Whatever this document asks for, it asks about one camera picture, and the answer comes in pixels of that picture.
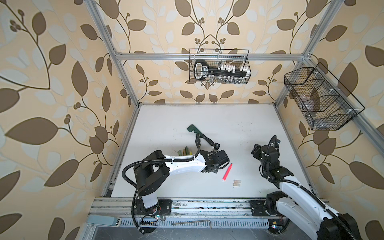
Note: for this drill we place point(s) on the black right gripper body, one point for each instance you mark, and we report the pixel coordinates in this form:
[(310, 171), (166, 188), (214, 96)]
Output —
[(257, 153)]

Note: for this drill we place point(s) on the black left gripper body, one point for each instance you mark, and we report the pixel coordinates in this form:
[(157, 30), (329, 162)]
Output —
[(217, 168)]

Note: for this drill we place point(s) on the pink highlighter pen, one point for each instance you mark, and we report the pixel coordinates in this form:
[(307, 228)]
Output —
[(227, 172)]

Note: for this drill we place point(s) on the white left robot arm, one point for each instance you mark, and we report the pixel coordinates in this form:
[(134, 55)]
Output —
[(152, 172)]

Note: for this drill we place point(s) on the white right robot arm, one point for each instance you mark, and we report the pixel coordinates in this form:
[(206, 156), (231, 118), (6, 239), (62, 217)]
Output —
[(293, 200)]

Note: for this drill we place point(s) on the green pipe wrench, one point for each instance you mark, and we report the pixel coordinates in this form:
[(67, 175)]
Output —
[(193, 129)]

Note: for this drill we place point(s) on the metal hex key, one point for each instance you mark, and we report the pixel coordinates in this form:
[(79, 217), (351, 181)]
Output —
[(196, 223)]

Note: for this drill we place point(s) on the black socket set holder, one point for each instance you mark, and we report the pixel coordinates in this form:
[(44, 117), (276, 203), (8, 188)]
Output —
[(219, 72)]

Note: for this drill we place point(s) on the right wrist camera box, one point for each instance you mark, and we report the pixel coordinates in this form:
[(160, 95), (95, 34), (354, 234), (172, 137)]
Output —
[(274, 143)]

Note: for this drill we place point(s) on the black wire basket right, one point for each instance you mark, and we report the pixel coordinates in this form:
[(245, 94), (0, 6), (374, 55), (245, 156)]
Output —
[(326, 103)]

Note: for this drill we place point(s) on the black wire basket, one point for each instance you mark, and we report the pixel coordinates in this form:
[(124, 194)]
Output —
[(326, 103), (226, 56)]

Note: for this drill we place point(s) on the black wire basket centre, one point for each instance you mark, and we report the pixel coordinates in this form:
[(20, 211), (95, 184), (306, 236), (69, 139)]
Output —
[(226, 56)]

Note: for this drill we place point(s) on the aluminium frame rail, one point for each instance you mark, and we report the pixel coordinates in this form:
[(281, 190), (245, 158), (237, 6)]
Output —
[(149, 41)]

